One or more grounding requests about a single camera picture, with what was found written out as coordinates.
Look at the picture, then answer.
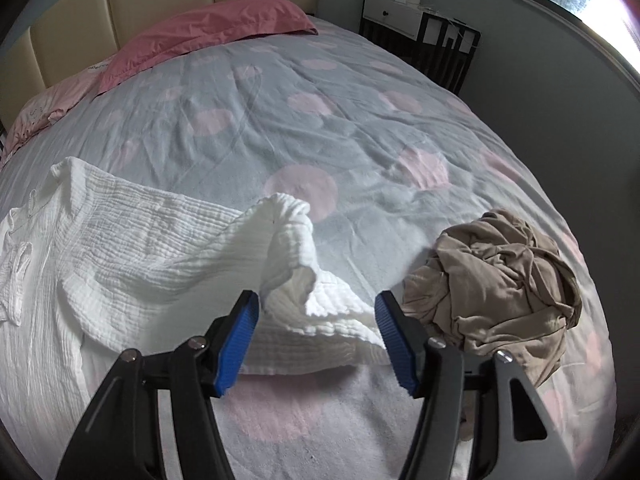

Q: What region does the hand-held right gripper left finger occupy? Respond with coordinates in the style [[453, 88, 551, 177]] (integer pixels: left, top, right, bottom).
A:
[[55, 289, 261, 480]]

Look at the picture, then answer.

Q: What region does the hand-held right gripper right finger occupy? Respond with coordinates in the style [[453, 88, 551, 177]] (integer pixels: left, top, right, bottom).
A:
[[375, 290, 576, 480]]

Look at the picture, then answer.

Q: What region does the white crinkled garment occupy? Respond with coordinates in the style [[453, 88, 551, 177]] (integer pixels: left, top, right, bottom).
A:
[[0, 156, 390, 480]]

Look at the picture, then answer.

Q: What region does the beige crumpled garment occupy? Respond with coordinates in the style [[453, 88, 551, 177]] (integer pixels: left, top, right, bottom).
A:
[[401, 208, 583, 388]]

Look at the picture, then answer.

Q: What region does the grey pink-dotted blanket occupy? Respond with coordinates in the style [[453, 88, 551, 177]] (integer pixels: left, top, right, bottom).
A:
[[0, 12, 616, 480]]

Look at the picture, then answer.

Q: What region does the light pink printed pillow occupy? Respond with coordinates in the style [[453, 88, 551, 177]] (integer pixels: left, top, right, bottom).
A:
[[0, 67, 113, 171]]

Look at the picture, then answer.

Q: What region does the black and white nightstand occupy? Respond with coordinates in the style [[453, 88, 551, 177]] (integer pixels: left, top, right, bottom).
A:
[[359, 0, 482, 95]]

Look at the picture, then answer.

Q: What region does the window sill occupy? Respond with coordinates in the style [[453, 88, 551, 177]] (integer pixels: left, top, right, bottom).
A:
[[482, 0, 640, 71]]

